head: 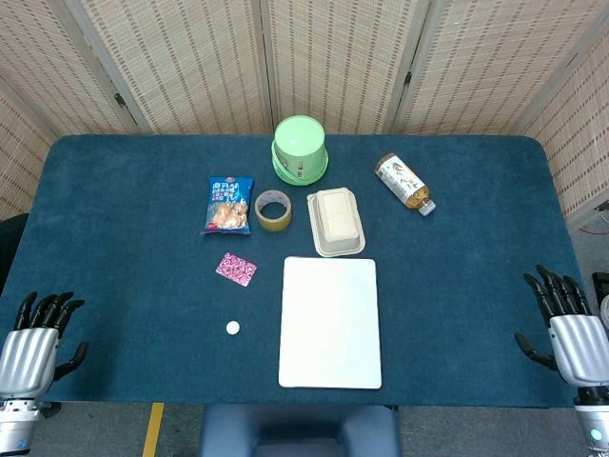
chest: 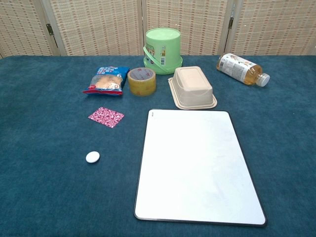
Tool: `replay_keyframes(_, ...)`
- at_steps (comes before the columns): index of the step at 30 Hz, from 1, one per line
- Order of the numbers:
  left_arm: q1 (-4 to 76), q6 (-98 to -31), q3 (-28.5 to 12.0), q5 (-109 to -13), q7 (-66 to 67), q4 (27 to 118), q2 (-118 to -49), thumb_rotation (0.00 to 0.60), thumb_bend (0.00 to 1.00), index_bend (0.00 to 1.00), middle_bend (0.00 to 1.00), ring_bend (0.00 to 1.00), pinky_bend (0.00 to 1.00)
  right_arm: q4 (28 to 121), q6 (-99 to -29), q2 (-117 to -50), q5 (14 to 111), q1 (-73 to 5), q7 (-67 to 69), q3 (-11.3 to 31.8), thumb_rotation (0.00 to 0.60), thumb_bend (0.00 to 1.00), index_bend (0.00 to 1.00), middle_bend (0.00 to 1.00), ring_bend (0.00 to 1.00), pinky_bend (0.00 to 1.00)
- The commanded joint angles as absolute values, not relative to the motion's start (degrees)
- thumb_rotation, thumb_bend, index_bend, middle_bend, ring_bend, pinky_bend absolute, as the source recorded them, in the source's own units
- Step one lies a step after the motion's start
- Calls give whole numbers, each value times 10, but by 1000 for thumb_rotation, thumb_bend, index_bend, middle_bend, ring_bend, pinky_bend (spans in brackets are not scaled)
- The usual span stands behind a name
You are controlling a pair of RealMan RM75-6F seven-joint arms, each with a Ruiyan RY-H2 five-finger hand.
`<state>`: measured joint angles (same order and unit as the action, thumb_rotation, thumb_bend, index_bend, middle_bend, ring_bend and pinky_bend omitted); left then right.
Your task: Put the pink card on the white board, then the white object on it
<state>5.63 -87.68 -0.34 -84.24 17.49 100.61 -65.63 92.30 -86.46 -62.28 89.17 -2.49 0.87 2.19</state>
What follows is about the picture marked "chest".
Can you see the white board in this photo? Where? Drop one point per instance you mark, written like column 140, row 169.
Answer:
column 197, row 168

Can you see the green plastic bucket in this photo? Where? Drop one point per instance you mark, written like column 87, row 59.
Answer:
column 163, row 49

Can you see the white round magnet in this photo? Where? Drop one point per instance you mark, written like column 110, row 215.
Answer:
column 92, row 157

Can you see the pink patterned card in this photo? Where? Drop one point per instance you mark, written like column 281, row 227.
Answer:
column 106, row 117

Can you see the blue table cloth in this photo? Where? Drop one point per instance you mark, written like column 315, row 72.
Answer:
column 49, row 197

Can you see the yellow packing tape roll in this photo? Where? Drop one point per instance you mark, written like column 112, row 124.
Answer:
column 142, row 87

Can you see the woven folding screen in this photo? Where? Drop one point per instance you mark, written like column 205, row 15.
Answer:
column 98, row 24

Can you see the dark metal screen hinge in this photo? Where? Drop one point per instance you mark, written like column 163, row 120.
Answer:
column 230, row 22
column 50, row 29

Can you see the blue snack bag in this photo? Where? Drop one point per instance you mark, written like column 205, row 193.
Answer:
column 106, row 82

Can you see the tea bottle with label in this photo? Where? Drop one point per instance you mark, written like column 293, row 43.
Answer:
column 237, row 67

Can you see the beige takeaway food container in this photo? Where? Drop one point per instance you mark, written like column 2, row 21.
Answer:
column 193, row 86

